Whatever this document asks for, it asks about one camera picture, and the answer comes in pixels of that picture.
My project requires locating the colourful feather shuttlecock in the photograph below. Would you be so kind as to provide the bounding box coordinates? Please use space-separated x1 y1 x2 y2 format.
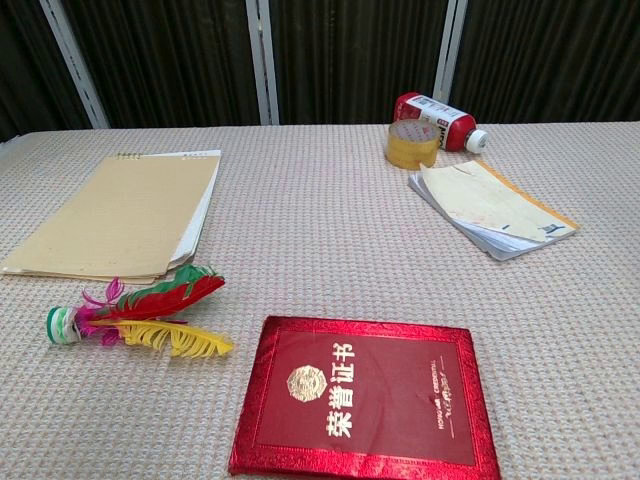
47 264 235 358

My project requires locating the beige woven tablecloth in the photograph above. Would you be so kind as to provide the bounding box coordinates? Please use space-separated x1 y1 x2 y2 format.
0 119 640 480

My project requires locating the clear yellowish tape roll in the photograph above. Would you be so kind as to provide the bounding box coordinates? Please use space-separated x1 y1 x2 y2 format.
385 119 438 168

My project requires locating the red honor certificate book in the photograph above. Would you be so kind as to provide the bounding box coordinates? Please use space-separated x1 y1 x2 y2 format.
228 315 502 480

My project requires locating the red ink bottle white cap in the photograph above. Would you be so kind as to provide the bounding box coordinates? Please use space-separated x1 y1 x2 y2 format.
391 91 489 154

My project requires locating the worn yellow paperback booklet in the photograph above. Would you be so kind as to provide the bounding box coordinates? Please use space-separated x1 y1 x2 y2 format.
407 160 582 262

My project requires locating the black corrugated partition panel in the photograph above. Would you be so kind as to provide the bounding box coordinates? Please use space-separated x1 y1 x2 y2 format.
449 0 640 124
268 0 450 125
60 0 262 129
0 0 94 144

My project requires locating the yellow spiral notepad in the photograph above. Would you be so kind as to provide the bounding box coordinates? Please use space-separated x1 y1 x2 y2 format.
0 149 223 286

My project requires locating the grey metal partition post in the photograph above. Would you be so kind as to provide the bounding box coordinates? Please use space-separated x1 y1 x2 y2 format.
244 0 281 126
38 0 111 129
432 0 474 103

